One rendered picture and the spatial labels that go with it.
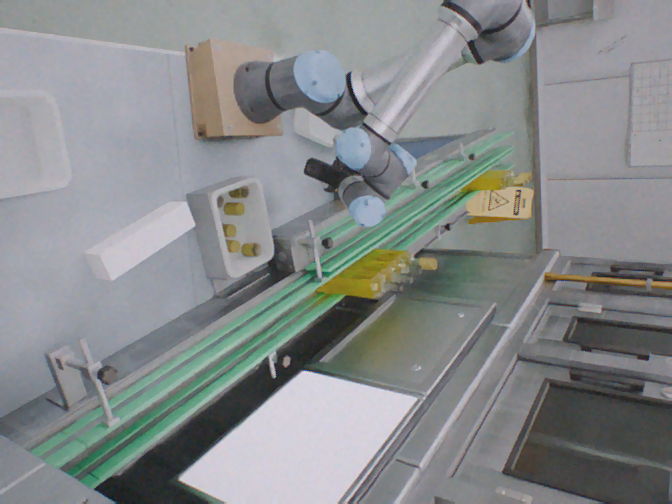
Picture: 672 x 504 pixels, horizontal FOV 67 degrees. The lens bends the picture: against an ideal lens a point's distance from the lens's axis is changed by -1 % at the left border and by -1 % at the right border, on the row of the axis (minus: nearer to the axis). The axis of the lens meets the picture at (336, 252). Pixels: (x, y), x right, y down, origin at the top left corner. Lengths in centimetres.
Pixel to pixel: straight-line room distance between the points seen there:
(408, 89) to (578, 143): 618
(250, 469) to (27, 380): 46
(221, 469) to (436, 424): 43
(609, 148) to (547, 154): 72
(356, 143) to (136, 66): 52
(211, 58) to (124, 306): 59
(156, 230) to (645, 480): 104
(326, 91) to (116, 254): 57
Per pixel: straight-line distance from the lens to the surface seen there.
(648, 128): 707
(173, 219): 121
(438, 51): 108
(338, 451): 106
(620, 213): 733
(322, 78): 121
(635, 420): 121
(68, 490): 58
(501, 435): 113
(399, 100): 107
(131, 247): 115
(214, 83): 128
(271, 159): 153
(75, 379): 108
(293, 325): 134
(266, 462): 107
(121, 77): 124
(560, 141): 722
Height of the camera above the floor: 177
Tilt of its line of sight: 35 degrees down
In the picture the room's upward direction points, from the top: 94 degrees clockwise
